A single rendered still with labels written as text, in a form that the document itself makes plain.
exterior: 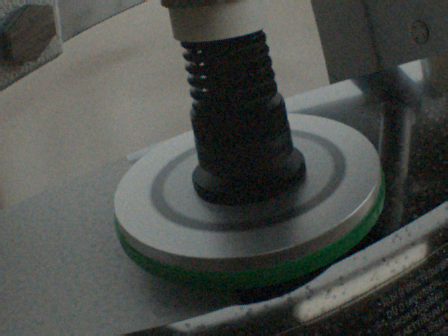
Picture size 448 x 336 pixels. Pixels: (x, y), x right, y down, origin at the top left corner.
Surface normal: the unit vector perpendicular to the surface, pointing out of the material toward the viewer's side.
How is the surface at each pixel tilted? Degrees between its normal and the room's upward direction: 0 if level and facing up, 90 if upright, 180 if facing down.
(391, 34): 90
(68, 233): 0
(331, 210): 0
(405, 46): 90
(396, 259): 45
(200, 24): 90
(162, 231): 0
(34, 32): 90
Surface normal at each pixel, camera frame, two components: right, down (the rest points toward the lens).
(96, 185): -0.18, -0.87
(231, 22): 0.28, 0.40
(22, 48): 0.69, 0.22
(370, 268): 0.12, -0.35
